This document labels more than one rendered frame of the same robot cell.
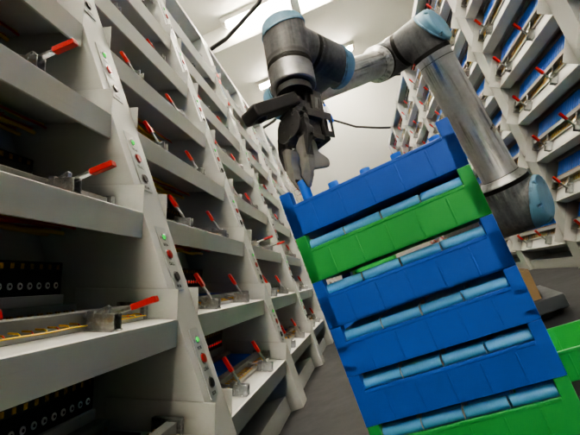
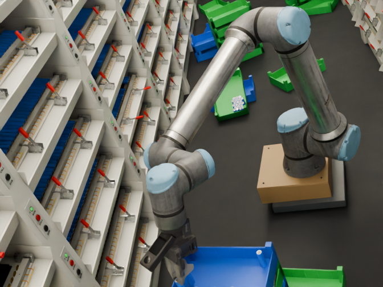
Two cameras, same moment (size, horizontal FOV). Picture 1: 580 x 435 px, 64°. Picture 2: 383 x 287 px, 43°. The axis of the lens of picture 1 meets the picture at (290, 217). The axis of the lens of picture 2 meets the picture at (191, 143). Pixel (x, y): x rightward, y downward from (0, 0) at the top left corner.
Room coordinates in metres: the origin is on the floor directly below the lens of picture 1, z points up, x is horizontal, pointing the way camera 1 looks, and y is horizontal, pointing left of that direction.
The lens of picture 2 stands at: (-0.16, -0.44, 1.58)
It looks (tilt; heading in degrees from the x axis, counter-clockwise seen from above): 33 degrees down; 11
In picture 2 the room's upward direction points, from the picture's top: 24 degrees counter-clockwise
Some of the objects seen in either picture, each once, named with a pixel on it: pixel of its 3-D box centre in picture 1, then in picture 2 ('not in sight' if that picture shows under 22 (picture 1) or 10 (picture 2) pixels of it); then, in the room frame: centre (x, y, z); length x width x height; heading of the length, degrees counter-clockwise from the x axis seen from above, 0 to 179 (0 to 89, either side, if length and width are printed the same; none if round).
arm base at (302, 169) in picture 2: not in sight; (302, 155); (1.57, -0.54, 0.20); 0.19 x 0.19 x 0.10
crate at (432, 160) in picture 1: (378, 186); (222, 275); (0.82, -0.17, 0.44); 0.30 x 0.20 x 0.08; 70
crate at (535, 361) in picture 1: (451, 359); not in sight; (0.82, -0.17, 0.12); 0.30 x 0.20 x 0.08; 70
